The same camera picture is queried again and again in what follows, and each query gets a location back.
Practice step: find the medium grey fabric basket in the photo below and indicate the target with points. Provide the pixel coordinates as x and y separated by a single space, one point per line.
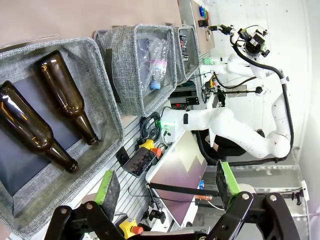
125 75

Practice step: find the brown side table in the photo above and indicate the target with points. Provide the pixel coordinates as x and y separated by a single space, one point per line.
197 32

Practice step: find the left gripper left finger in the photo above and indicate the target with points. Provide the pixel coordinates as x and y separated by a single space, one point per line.
110 190

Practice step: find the black camera boom rod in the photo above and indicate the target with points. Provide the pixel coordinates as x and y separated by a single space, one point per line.
180 189

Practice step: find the brown glass bottle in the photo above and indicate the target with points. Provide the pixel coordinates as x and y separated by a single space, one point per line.
62 95
25 125

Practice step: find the small grey fabric basket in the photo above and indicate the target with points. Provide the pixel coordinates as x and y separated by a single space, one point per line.
180 70

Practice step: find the large grey fabric basket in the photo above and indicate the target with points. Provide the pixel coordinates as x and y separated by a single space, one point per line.
107 105

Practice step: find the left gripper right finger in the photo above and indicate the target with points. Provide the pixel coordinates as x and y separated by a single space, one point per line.
225 185

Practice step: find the plastic bottle with blue cap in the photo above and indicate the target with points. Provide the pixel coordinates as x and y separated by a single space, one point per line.
159 70

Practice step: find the white laptop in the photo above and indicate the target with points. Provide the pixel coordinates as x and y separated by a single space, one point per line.
180 170

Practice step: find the black smartphone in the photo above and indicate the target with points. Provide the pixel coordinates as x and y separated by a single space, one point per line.
140 161

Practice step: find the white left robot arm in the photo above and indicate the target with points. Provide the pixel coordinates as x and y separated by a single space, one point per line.
232 67

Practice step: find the black ball head mount rod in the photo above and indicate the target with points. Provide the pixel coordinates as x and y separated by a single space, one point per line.
237 91

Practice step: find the black controller box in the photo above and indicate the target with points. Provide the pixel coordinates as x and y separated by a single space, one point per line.
182 102

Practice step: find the yellow emergency stop button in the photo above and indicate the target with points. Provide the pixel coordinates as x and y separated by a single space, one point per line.
128 226
148 146

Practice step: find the clear plastic bottle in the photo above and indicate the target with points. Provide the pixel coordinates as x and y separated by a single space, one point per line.
144 55

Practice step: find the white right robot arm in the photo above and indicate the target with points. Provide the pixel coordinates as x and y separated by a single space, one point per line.
250 135

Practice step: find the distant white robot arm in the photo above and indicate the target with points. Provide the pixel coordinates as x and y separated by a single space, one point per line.
225 28

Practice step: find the black phone stand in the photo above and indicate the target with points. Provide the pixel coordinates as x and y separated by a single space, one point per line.
122 156

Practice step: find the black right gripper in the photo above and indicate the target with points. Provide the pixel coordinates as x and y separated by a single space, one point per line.
253 45

